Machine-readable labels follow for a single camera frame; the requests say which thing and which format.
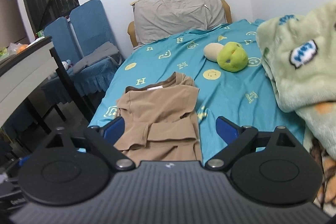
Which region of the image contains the tan t-shirt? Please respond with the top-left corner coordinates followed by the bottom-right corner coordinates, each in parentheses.
top-left (114, 72), bottom-right (202, 164)

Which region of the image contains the blue folding chair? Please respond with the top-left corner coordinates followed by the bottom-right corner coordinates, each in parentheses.
top-left (44, 0), bottom-right (124, 97)

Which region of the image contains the teal patterned bed sheet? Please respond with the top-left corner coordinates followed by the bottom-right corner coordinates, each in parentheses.
top-left (91, 20), bottom-right (305, 161)

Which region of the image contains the green cream plush toy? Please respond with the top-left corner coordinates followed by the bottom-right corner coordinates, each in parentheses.
top-left (203, 42), bottom-right (248, 73)

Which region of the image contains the small white plush toy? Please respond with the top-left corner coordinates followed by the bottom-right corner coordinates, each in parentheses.
top-left (62, 60), bottom-right (72, 71)

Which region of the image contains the grey cloth on chair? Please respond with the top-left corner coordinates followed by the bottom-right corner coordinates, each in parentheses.
top-left (73, 42), bottom-right (122, 74)

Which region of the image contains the white black desk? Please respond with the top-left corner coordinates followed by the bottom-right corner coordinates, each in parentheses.
top-left (1, 36), bottom-right (93, 124)

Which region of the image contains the green fleece blanket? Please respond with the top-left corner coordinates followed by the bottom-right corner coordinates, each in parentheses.
top-left (256, 0), bottom-right (336, 210)

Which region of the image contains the grey pillow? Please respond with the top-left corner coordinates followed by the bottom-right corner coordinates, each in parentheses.
top-left (131, 0), bottom-right (227, 46)

